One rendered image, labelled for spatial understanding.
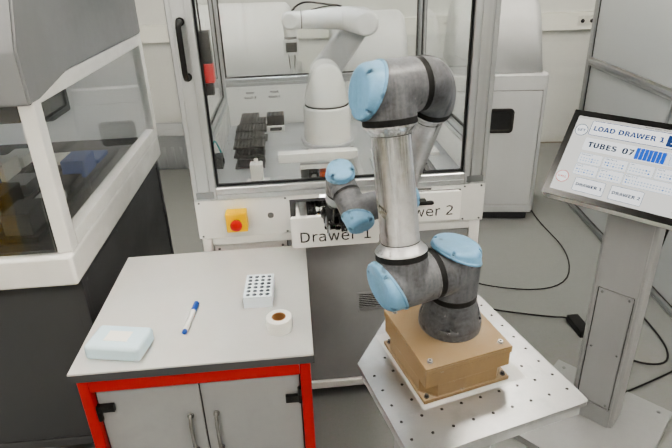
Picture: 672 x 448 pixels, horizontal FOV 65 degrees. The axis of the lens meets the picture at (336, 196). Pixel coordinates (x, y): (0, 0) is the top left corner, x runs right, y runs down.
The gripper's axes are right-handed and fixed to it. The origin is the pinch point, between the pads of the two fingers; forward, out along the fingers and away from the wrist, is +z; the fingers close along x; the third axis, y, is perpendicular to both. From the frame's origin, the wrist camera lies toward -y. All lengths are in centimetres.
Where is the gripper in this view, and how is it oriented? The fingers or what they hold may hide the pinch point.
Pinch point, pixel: (336, 224)
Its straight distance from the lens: 169.1
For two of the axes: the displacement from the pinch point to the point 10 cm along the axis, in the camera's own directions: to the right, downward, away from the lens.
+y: 0.9, 8.5, -5.1
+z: -0.2, 5.2, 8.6
